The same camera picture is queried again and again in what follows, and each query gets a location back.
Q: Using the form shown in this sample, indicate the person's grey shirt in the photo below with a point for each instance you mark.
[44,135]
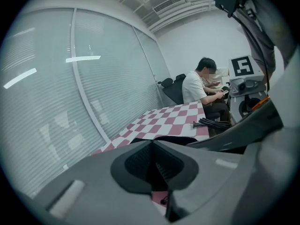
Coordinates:
[264,43]

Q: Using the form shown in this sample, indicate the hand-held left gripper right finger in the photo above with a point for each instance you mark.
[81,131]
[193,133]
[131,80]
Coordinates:
[211,184]

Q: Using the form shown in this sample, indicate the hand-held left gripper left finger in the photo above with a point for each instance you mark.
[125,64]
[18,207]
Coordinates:
[93,191]

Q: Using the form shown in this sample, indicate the black office chair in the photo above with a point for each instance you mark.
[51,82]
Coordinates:
[173,92]

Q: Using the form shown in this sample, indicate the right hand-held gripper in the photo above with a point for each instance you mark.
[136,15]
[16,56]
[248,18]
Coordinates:
[243,67]

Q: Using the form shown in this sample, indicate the white ceiling air vent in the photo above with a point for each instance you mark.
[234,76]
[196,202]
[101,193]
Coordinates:
[168,3]

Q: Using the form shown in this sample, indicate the red white checkered tablecloth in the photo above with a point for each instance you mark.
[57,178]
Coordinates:
[164,121]

